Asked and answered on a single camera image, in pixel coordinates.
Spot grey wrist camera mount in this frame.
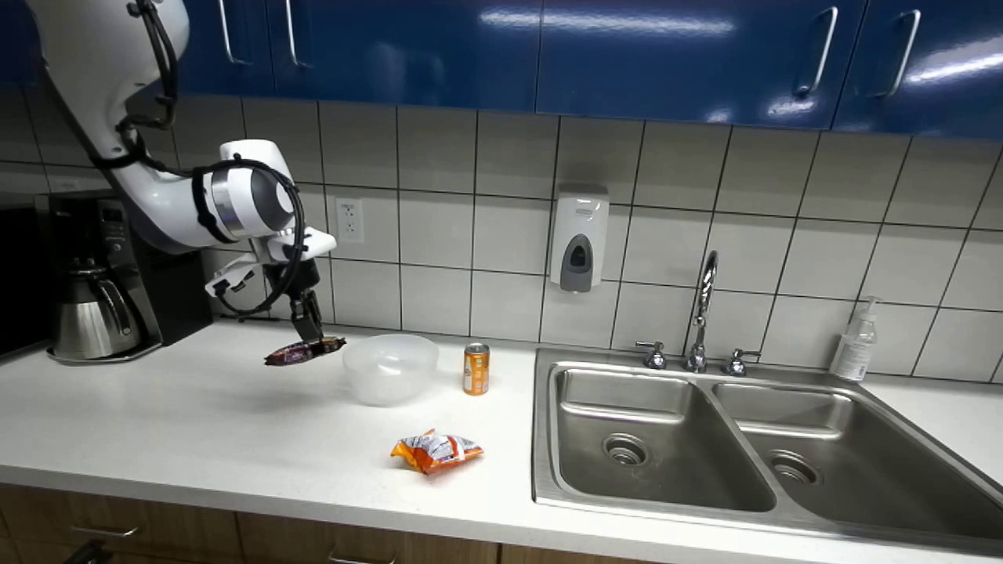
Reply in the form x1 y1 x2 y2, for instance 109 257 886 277
199 226 340 311

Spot snickers chocolate bar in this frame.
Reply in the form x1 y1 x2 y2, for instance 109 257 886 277
260 332 350 369

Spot orange snack bag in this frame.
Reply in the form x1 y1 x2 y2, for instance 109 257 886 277
387 426 489 484

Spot black countertop appliance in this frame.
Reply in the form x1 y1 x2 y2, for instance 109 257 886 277
0 199 51 361

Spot stainless steel carafe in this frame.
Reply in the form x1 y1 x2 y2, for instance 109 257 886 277
47 257 164 367

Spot blue upper cabinets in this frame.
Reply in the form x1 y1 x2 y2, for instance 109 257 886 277
0 0 1003 145

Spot small brown bottle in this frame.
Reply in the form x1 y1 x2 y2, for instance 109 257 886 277
461 340 495 397

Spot chrome faucet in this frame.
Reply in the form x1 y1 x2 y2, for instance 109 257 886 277
679 246 725 375

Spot silver upper cabinet handle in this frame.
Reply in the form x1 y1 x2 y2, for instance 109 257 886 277
213 0 238 70
280 0 307 74
876 8 927 104
792 3 842 104

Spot stainless steel double sink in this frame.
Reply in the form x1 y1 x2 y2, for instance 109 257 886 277
530 349 1003 557

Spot white wall outlet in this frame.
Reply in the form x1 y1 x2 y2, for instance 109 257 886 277
331 195 370 252

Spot white wall soap dispenser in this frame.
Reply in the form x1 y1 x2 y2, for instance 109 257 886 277
548 187 615 297

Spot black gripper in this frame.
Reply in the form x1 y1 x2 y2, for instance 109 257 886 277
260 257 330 346

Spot black coffee maker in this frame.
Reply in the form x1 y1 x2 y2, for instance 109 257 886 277
39 187 213 367

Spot clear soap bottle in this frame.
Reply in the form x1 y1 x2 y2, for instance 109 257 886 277
827 297 881 386

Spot chrome faucet knob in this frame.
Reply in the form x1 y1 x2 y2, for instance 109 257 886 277
725 346 760 380
635 340 674 373

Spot wooden base cabinet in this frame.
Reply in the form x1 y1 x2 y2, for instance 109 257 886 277
0 484 656 564

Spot translucent white plastic bowl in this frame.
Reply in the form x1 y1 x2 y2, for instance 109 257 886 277
337 332 443 410

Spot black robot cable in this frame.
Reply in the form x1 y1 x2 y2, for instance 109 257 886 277
85 0 313 319

